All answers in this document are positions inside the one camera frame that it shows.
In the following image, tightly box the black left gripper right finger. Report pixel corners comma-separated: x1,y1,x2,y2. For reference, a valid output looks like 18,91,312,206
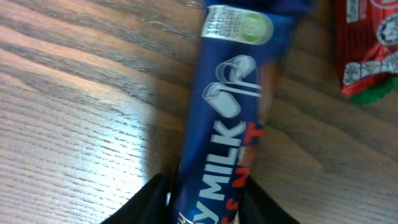
238,176,300,224

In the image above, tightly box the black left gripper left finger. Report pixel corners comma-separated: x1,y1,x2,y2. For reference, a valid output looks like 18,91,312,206
101,174,170,224

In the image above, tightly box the purple chocolate bar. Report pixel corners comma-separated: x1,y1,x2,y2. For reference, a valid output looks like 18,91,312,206
169,0,312,223

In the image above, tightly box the red wafer bar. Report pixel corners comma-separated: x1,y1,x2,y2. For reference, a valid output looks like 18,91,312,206
335,0,397,105

